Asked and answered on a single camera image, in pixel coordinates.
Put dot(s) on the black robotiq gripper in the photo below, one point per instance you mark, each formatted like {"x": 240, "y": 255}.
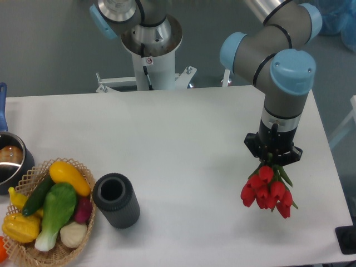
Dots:
{"x": 271, "y": 140}

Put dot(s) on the red tulip bouquet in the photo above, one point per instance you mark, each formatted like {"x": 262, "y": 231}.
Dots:
{"x": 269, "y": 187}

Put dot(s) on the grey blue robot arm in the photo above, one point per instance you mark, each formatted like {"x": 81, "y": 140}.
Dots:
{"x": 271, "y": 61}

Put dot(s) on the dark grey ribbed vase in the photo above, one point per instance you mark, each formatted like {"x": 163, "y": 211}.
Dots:
{"x": 114, "y": 195}

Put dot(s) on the black device at edge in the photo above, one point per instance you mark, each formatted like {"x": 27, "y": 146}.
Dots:
{"x": 346, "y": 239}

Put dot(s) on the blue plastic bag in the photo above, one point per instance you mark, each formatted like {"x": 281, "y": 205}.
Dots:
{"x": 338, "y": 18}

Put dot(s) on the yellow squash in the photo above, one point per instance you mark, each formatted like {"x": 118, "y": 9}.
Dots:
{"x": 61, "y": 171}

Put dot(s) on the white garlic bulb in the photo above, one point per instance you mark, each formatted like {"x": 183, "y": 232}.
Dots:
{"x": 73, "y": 234}

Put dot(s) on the green bok choy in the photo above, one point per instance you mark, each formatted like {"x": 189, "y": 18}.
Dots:
{"x": 59, "y": 206}

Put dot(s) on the woven wicker basket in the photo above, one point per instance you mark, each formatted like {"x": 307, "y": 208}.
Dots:
{"x": 25, "y": 254}

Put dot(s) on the green cucumber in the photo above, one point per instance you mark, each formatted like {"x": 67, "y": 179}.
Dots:
{"x": 37, "y": 198}

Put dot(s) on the small yellow gourd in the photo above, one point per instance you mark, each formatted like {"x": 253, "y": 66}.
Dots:
{"x": 20, "y": 201}

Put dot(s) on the yellow bell pepper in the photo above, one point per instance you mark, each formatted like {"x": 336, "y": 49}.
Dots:
{"x": 23, "y": 229}

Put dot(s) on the orange fruit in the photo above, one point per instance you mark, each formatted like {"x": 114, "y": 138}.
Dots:
{"x": 3, "y": 251}

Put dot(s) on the white frame at right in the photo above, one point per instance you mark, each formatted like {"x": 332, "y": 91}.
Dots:
{"x": 346, "y": 126}

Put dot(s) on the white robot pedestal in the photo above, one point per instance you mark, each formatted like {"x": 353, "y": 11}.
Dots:
{"x": 153, "y": 53}

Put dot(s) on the blue handled saucepan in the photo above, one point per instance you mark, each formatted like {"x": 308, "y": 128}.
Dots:
{"x": 16, "y": 159}

